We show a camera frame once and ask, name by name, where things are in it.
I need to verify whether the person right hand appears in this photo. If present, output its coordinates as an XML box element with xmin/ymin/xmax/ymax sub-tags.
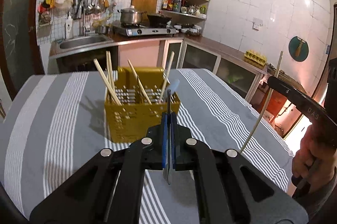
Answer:
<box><xmin>292</xmin><ymin>125</ymin><xmax>336</xmax><ymax>193</ymax></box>

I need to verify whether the white soap bottle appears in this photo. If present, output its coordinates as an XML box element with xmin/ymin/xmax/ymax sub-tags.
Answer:
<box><xmin>65</xmin><ymin>13</ymin><xmax>73</xmax><ymax>39</ymax></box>

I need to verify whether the dark brown door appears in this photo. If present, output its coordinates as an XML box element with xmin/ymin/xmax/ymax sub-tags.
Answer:
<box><xmin>1</xmin><ymin>0</ymin><xmax>45</xmax><ymax>99</ymax></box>

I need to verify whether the yellow perforated utensil caddy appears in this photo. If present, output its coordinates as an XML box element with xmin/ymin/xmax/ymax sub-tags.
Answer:
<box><xmin>104</xmin><ymin>67</ymin><xmax>167</xmax><ymax>143</ymax></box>

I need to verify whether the green round wall plaque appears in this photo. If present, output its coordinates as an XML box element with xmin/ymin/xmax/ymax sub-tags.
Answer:
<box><xmin>289</xmin><ymin>36</ymin><xmax>309</xmax><ymax>62</ymax></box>

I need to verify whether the steel cooking pot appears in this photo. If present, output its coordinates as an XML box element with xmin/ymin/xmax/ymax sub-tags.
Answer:
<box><xmin>117</xmin><ymin>5</ymin><xmax>146</xmax><ymax>25</ymax></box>

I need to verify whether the corner wall shelf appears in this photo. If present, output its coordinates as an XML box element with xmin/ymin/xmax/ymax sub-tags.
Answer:
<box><xmin>159</xmin><ymin>0</ymin><xmax>211</xmax><ymax>21</ymax></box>

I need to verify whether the grey striped tablecloth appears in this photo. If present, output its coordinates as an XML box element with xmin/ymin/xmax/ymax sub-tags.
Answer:
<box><xmin>1</xmin><ymin>69</ymin><xmax>294</xmax><ymax>217</ymax></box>

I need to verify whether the wooden chopstick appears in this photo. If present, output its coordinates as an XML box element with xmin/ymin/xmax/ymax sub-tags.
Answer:
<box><xmin>93</xmin><ymin>58</ymin><xmax>121</xmax><ymax>105</ymax></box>
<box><xmin>106</xmin><ymin>51</ymin><xmax>113</xmax><ymax>89</ymax></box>
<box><xmin>106</xmin><ymin>51</ymin><xmax>115</xmax><ymax>91</ymax></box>
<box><xmin>127</xmin><ymin>59</ymin><xmax>152</xmax><ymax>105</ymax></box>
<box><xmin>239</xmin><ymin>51</ymin><xmax>283</xmax><ymax>154</ymax></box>
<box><xmin>158</xmin><ymin>51</ymin><xmax>175</xmax><ymax>104</ymax></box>

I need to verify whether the yellow egg tray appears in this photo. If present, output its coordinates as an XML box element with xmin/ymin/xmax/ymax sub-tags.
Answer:
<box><xmin>245</xmin><ymin>50</ymin><xmax>267</xmax><ymax>66</ymax></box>

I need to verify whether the steel sink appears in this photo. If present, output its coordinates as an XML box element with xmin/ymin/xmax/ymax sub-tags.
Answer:
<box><xmin>58</xmin><ymin>34</ymin><xmax>112</xmax><ymax>50</ymax></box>

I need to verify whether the black handled knife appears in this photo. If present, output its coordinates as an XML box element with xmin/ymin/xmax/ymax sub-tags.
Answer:
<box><xmin>164</xmin><ymin>89</ymin><xmax>173</xmax><ymax>185</ymax></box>

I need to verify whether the steel gas stove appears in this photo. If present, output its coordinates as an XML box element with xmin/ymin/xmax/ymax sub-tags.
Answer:
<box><xmin>112</xmin><ymin>25</ymin><xmax>178</xmax><ymax>37</ymax></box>

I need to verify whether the black wok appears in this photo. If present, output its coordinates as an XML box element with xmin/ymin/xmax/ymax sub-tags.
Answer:
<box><xmin>147</xmin><ymin>14</ymin><xmax>171</xmax><ymax>27</ymax></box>

